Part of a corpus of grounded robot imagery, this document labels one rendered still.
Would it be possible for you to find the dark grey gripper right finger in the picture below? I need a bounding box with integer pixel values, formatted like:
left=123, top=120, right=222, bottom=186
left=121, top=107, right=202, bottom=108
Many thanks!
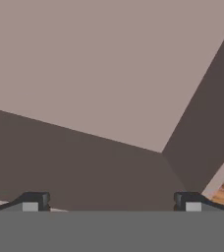
left=173, top=191, right=224, bottom=213

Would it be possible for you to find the taupe open drawer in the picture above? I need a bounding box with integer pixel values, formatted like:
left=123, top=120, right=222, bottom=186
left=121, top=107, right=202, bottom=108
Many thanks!
left=0, top=0, right=224, bottom=212

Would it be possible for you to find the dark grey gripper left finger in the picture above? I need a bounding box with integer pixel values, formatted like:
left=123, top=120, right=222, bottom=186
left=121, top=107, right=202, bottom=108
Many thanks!
left=0, top=191, right=51, bottom=213

